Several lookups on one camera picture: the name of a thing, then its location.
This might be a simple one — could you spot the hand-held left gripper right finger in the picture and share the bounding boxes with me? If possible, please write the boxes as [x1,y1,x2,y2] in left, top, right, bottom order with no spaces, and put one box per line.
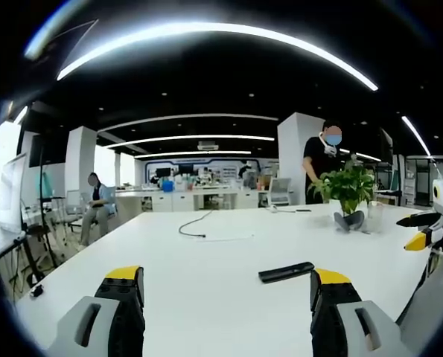
[309,268,412,357]

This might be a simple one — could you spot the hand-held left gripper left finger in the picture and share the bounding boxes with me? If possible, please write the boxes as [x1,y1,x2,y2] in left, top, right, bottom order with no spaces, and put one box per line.
[45,265,147,357]

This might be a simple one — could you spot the black remote control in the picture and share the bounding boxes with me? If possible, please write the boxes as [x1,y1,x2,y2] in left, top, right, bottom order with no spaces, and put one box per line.
[258,261,316,284]

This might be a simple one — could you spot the clear glass cup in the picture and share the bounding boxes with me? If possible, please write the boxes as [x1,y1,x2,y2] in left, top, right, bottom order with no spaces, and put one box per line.
[366,203,384,234]

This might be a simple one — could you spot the green potted plant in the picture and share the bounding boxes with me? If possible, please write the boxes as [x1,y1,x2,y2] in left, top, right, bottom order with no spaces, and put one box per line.
[307,152,377,231]

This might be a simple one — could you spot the black tripod stand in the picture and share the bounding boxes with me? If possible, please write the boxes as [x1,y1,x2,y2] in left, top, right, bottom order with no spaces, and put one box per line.
[26,133,60,287]

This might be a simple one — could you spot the white desk row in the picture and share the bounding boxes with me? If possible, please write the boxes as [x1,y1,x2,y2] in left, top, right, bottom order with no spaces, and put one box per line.
[115,185,269,213]

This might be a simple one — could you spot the white office chair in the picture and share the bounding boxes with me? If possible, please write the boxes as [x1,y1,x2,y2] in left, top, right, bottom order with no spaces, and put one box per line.
[266,177,293,208]

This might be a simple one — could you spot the white monitor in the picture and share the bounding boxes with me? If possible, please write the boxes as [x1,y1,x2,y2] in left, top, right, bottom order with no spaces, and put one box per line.
[0,152,28,234]

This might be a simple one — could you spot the black cable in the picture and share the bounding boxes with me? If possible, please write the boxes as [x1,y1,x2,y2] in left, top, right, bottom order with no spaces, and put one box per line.
[179,209,214,239]

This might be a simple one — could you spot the black wall screen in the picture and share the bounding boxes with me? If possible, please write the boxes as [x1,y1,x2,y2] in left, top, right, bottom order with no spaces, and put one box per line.
[28,132,70,168]

